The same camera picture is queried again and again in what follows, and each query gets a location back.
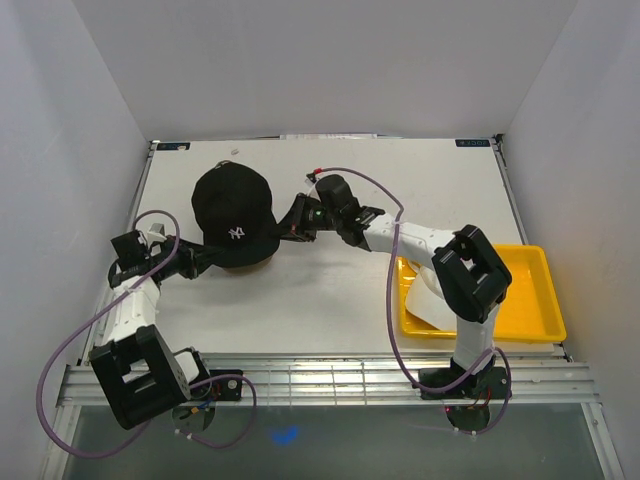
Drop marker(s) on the white baseball cap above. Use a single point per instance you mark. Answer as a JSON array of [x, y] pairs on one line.
[[425, 300]]

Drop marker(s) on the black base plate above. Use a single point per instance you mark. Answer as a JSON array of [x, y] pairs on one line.
[[228, 387], [490, 383]]

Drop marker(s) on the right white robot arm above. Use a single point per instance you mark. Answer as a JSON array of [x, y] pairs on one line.
[[469, 274]]

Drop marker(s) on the black NY baseball cap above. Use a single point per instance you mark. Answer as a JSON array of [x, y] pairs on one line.
[[232, 206]]

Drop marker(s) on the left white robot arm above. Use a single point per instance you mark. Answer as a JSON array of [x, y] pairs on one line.
[[140, 375]]

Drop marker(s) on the beige baseball cap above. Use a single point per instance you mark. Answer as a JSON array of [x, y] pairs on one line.
[[249, 269]]

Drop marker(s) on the yellow plastic tray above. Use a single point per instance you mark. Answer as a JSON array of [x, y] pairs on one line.
[[530, 312]]

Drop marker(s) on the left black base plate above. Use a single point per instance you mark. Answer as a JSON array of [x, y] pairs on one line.
[[228, 387]]

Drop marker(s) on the left black corner label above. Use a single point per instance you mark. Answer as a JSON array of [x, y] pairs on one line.
[[173, 146]]

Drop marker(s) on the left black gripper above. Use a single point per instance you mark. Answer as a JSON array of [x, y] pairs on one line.
[[195, 258]]

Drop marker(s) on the black corner label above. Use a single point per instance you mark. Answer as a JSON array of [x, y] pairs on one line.
[[473, 143], [173, 146]]

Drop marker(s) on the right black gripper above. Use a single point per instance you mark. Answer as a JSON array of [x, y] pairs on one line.
[[292, 227]]

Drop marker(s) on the right black corner label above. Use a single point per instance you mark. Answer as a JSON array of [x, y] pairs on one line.
[[473, 143]]

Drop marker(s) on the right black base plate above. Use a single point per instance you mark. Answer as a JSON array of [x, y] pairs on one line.
[[490, 383]]

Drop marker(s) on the aluminium frame rail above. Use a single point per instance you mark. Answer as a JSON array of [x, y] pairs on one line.
[[380, 382]]

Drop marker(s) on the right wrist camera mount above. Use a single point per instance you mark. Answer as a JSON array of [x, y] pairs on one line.
[[311, 181]]

